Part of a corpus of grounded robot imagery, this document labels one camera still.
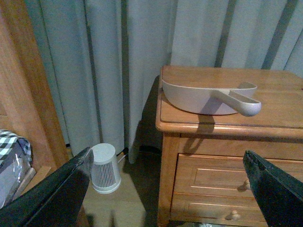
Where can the wooden drawer knob upper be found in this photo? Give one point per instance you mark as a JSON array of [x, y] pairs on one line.
[[244, 187]]

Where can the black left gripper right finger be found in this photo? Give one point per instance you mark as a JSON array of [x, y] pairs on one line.
[[278, 194]]

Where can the grey curtain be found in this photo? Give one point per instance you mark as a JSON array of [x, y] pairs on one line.
[[103, 57]]

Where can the checkered bed sheet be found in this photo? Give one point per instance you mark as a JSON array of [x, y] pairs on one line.
[[15, 158]]

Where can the wooden nightstand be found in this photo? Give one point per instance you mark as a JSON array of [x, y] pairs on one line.
[[201, 164]]

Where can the wooden drawer knob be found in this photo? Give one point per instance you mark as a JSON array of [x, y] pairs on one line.
[[244, 187], [234, 215]]

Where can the wooden bed headboard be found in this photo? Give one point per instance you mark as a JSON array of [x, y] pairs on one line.
[[24, 91]]

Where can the wooden drawer knob lower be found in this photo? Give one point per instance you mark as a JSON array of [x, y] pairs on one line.
[[234, 215]]

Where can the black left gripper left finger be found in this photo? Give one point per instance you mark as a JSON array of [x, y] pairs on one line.
[[56, 200]]

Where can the beige plastic dustpan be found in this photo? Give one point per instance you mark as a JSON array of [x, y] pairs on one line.
[[214, 101]]

